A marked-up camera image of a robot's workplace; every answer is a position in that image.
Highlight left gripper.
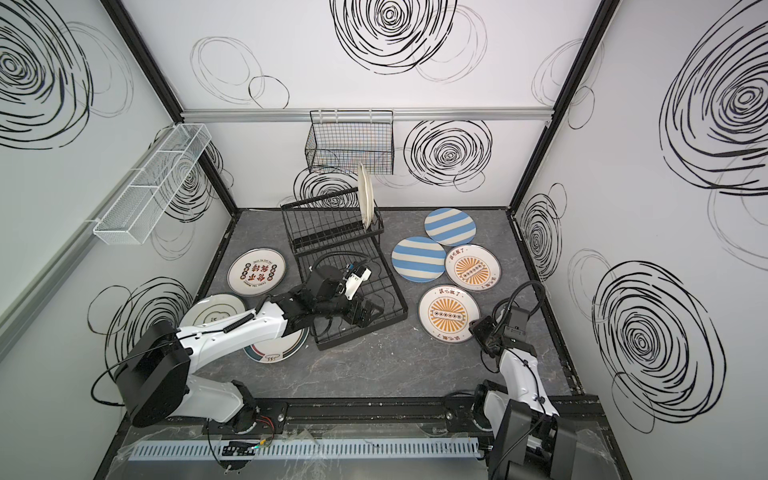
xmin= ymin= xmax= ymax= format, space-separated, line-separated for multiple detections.
xmin=315 ymin=286 xmax=386 ymax=327

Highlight orange sunburst plate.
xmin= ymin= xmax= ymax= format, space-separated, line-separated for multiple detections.
xmin=418 ymin=285 xmax=481 ymax=344
xmin=445 ymin=244 xmax=502 ymax=291

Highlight black wire dish rack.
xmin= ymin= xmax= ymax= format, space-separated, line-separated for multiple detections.
xmin=280 ymin=187 xmax=408 ymax=350

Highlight cream floral plate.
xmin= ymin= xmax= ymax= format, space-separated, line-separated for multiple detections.
xmin=358 ymin=163 xmax=375 ymax=230

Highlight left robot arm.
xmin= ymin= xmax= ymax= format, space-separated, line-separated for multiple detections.
xmin=104 ymin=261 xmax=383 ymax=434

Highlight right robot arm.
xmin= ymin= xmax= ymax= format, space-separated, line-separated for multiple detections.
xmin=470 ymin=301 xmax=577 ymax=479

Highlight near blue striped plate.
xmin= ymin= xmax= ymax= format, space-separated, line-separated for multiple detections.
xmin=391 ymin=236 xmax=447 ymax=283

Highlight blue striped plate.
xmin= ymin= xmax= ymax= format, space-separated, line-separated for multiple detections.
xmin=424 ymin=208 xmax=477 ymax=247
xmin=391 ymin=236 xmax=447 ymax=283

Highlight red green rimmed plate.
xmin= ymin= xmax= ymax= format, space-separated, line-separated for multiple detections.
xmin=243 ymin=329 xmax=309 ymax=364

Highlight white plate red characters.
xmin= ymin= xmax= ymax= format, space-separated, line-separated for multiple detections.
xmin=227 ymin=248 xmax=287 ymax=297

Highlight far blue striped plate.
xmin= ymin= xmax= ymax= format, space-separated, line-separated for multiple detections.
xmin=424 ymin=208 xmax=477 ymax=247

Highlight white plate black outline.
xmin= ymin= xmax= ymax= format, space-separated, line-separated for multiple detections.
xmin=179 ymin=294 xmax=246 ymax=327

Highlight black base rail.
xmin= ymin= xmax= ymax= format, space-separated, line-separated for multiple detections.
xmin=122 ymin=395 xmax=607 ymax=436

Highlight white slotted cable duct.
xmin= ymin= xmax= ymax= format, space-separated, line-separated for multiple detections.
xmin=128 ymin=438 xmax=482 ymax=461

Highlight black wire wall basket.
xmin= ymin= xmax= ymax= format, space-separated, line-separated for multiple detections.
xmin=304 ymin=109 xmax=395 ymax=175

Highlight white mesh wall shelf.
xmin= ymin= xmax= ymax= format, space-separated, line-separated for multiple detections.
xmin=93 ymin=124 xmax=212 ymax=245

